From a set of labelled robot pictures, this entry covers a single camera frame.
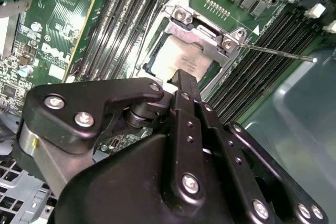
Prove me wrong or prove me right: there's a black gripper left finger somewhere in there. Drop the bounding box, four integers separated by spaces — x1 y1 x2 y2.
17 69 207 206

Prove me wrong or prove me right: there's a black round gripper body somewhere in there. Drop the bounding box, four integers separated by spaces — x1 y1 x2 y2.
54 132 254 224

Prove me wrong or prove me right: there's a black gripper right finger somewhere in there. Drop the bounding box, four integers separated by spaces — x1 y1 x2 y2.
186 71 329 224

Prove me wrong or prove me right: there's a silver CPU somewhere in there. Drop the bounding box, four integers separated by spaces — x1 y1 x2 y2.
145 34 226 90

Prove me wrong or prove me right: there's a metal socket cover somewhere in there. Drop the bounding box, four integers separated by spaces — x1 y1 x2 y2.
143 19 239 88

